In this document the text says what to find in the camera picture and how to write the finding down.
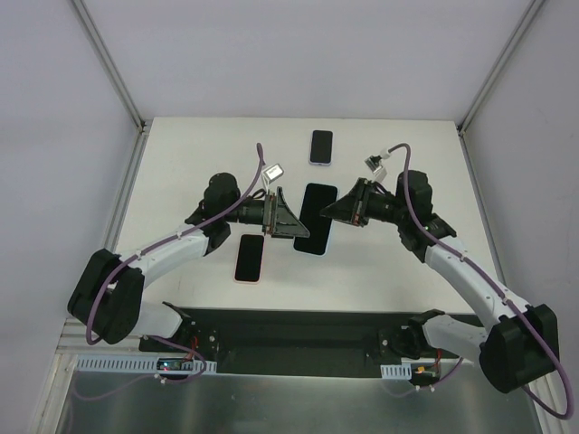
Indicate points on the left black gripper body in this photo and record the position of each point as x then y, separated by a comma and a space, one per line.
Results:
270, 213

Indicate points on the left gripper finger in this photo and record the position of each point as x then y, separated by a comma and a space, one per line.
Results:
282, 214
291, 230

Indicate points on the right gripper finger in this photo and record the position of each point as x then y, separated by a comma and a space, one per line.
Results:
345, 210
355, 194

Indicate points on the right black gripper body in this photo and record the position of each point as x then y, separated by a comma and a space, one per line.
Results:
358, 203

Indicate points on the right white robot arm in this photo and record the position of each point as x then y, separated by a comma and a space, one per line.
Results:
514, 344

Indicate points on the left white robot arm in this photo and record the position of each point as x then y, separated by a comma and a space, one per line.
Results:
108, 298

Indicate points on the phone in lilac case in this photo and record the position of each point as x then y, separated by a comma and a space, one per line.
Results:
321, 147

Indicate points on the phone in pink case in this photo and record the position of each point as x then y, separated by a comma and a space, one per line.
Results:
249, 258

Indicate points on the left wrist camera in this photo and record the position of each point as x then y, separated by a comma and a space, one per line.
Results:
272, 173

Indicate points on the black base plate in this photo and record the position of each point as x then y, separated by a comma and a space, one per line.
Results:
299, 343

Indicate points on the left aluminium frame post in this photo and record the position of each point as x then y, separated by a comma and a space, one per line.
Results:
107, 63

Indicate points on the aluminium frame post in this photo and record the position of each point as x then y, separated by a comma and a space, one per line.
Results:
515, 39
107, 63

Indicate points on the right white cable duct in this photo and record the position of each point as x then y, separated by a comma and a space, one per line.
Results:
396, 372

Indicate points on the white cable duct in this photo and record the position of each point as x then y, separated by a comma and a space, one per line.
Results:
396, 372
142, 364

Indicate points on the right aluminium frame post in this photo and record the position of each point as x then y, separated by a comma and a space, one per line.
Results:
515, 39

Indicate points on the left white cable duct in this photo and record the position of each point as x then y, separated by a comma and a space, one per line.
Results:
142, 364

